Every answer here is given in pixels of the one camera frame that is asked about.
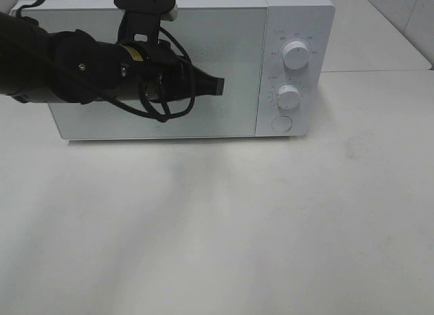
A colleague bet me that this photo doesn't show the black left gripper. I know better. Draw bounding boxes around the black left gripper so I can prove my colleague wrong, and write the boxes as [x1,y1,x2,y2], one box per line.
[117,11,225,103]

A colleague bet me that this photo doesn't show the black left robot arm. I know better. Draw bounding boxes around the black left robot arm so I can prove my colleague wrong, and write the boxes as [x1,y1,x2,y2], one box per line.
[1,14,224,117]

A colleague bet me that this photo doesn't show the white microwave oven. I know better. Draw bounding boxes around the white microwave oven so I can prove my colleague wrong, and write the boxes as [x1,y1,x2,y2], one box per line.
[1,0,335,141]

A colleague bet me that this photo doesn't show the round door release button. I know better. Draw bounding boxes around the round door release button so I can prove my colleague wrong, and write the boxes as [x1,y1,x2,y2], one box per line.
[271,116,293,132]

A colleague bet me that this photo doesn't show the white upper power knob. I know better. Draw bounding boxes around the white upper power knob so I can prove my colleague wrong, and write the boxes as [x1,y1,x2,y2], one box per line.
[281,38,310,70]

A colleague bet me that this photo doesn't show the white adjoining table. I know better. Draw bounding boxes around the white adjoining table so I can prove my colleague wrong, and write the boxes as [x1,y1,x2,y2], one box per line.
[321,0,431,73]

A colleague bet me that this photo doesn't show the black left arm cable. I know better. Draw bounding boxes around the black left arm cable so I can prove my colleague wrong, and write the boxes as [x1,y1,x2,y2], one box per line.
[15,0,197,124]

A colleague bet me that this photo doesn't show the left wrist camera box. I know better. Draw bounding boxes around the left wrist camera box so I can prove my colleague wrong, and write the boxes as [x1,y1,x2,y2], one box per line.
[114,0,178,22]

